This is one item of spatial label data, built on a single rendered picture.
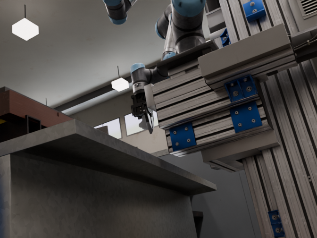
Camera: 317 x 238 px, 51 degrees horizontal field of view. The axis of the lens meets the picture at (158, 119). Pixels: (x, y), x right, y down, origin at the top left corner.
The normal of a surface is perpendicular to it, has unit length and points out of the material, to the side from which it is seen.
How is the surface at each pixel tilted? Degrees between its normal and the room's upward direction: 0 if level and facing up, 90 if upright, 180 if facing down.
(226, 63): 90
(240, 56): 90
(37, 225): 90
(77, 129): 90
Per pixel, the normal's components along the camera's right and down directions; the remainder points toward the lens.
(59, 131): -0.36, -0.28
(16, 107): 0.92, -0.27
